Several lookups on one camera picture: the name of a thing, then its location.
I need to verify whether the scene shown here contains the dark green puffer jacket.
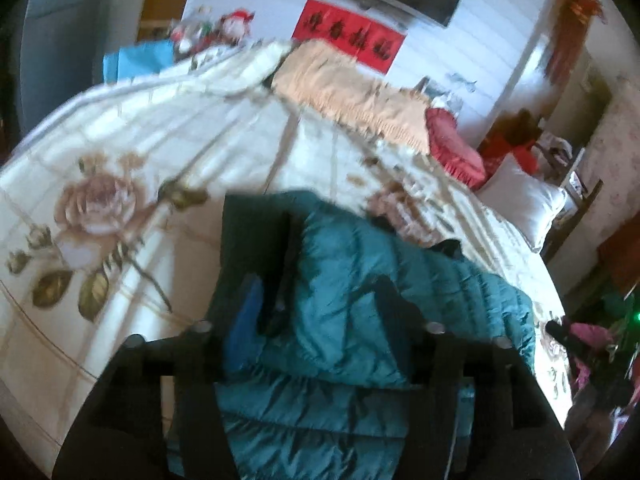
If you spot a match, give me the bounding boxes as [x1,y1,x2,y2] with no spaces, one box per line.
[207,191,536,479]

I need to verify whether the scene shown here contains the white square pillow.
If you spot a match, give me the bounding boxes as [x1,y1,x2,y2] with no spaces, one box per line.
[476,154,567,252]

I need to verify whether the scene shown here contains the floral cream bed quilt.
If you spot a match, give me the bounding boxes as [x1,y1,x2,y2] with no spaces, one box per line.
[1,41,564,474]

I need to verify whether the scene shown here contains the red heart-shaped pillow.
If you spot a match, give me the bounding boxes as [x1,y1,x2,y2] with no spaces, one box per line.
[425,107,487,190]

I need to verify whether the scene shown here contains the cluttered wooden chair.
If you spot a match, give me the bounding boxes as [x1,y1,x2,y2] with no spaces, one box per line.
[478,108,603,244]

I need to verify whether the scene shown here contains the orange folded blanket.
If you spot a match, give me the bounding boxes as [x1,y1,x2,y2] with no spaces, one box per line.
[272,40,431,154]

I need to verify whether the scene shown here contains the santa plush toy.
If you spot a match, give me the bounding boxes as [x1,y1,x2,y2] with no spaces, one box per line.
[217,9,255,44]

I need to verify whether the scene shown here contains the red calligraphy wall banner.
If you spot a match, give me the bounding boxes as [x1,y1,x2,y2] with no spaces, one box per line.
[292,0,406,74]

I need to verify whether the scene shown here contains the red hanging wall ornament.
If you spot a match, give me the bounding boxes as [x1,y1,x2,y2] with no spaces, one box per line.
[544,0,603,86]

